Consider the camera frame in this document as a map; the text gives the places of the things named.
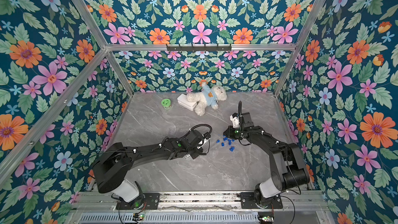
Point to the black hook rail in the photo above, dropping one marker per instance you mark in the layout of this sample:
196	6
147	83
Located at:
204	47

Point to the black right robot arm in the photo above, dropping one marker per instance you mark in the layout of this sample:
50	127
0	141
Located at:
287	167

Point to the white teddy bear blue hoodie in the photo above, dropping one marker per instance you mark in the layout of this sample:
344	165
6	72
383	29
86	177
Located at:
208	97

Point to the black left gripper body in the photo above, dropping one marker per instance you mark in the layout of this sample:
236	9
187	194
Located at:
195	152

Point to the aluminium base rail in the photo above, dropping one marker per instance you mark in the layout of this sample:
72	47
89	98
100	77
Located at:
308	200

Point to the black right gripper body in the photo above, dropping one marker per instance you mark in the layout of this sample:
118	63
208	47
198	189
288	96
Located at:
229	132

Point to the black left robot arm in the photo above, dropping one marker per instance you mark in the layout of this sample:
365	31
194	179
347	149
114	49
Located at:
112	166

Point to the green lidded small jar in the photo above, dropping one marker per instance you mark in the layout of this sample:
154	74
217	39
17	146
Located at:
166	103

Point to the white box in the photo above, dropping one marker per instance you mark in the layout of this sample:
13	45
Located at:
182	101

